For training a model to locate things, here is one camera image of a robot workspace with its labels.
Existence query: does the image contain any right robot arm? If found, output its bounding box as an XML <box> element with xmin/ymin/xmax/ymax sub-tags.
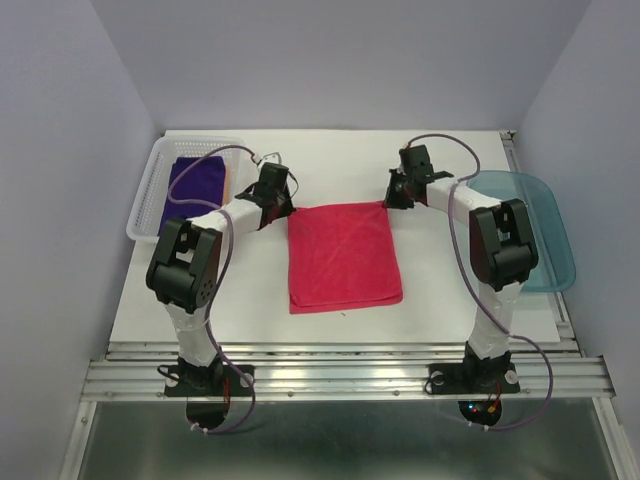
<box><xmin>384</xmin><ymin>145</ymin><xmax>539</xmax><ymax>390</ymax></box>

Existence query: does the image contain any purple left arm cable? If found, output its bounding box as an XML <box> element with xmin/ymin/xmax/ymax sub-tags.
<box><xmin>167</xmin><ymin>144</ymin><xmax>301</xmax><ymax>436</ymax></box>

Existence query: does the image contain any pink towel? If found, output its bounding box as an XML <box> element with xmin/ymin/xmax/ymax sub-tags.
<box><xmin>287</xmin><ymin>201</ymin><xmax>403</xmax><ymax>314</ymax></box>

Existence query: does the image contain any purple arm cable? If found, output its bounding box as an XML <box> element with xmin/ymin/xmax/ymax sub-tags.
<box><xmin>167</xmin><ymin>144</ymin><xmax>301</xmax><ymax>436</ymax></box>
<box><xmin>402</xmin><ymin>133</ymin><xmax>555</xmax><ymax>434</ymax></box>

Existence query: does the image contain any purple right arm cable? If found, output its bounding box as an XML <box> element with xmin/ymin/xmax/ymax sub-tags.
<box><xmin>402</xmin><ymin>133</ymin><xmax>555</xmax><ymax>434</ymax></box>

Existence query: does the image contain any purple towel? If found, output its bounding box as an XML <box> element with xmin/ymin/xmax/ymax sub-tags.
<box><xmin>158</xmin><ymin>156</ymin><xmax>225</xmax><ymax>232</ymax></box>

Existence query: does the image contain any orange polka dot towel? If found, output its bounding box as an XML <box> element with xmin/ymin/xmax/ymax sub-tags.
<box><xmin>222</xmin><ymin>164</ymin><xmax>233</xmax><ymax>205</ymax></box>

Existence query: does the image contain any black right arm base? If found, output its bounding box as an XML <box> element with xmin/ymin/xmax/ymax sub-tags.
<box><xmin>424</xmin><ymin>344</ymin><xmax>521</xmax><ymax>428</ymax></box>

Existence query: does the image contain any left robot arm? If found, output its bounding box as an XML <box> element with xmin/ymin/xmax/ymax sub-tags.
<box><xmin>146</xmin><ymin>162</ymin><xmax>295</xmax><ymax>394</ymax></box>

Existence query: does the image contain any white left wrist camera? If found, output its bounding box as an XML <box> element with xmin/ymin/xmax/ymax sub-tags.
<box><xmin>251</xmin><ymin>152</ymin><xmax>283</xmax><ymax>166</ymax></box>

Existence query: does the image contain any blue plastic tub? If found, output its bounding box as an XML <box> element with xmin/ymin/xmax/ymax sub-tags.
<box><xmin>467</xmin><ymin>170</ymin><xmax>576</xmax><ymax>293</ymax></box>

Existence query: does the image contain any aluminium mounting rail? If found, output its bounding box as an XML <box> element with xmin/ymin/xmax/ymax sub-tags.
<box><xmin>81</xmin><ymin>340</ymin><xmax>615</xmax><ymax>402</ymax></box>

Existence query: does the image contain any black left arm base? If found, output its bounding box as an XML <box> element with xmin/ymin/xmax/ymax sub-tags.
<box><xmin>156</xmin><ymin>357</ymin><xmax>257</xmax><ymax>435</ymax></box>

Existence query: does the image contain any white plastic basket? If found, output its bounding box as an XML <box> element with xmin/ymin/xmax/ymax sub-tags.
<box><xmin>126</xmin><ymin>134</ymin><xmax>256</xmax><ymax>243</ymax></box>

